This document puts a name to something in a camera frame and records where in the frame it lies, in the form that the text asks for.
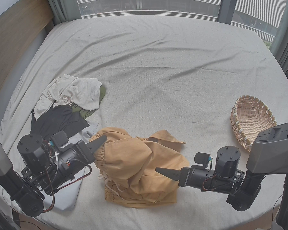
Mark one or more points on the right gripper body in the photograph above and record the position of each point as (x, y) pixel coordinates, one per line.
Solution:
(196, 176)

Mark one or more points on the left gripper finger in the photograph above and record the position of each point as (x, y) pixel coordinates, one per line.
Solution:
(97, 144)

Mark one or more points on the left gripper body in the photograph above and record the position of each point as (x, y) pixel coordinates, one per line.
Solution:
(72, 163)

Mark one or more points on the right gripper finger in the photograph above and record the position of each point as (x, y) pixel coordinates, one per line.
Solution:
(170, 172)

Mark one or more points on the tan shorts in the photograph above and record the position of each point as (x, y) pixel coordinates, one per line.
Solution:
(144, 166)

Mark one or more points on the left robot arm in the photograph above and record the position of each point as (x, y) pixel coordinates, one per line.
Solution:
(4, 157)

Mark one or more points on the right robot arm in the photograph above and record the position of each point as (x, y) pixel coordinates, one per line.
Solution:
(273, 150)

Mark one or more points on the pale grey garment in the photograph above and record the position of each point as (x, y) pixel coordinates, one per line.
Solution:
(69, 195)

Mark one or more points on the green garment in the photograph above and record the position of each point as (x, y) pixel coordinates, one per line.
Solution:
(85, 112)

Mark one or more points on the black garment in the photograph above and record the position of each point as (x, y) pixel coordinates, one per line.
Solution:
(57, 123)

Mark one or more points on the white garment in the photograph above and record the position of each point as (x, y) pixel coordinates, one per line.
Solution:
(74, 90)

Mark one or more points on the round woven basket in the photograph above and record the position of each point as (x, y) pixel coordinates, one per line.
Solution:
(252, 118)

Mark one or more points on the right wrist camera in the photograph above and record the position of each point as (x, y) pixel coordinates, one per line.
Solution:
(201, 158)

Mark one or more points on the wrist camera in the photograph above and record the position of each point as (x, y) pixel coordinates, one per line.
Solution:
(201, 158)
(59, 139)

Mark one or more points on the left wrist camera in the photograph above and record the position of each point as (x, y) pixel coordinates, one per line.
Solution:
(59, 139)

